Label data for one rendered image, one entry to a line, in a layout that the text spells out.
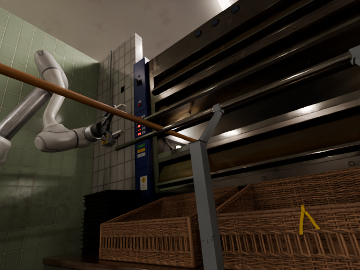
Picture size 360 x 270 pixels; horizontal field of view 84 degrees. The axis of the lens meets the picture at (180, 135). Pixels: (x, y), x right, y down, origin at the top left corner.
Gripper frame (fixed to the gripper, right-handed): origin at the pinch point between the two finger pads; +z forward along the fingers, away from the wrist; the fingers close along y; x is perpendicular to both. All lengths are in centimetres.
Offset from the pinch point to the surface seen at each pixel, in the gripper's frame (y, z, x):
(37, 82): 1.0, 4.5, 37.0
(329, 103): 3, 80, -56
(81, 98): 0.6, 4.6, 22.6
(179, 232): 50, 24, -6
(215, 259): 56, 42, 4
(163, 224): 48, 16, -6
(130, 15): -243, -103, -94
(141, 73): -79, -41, -54
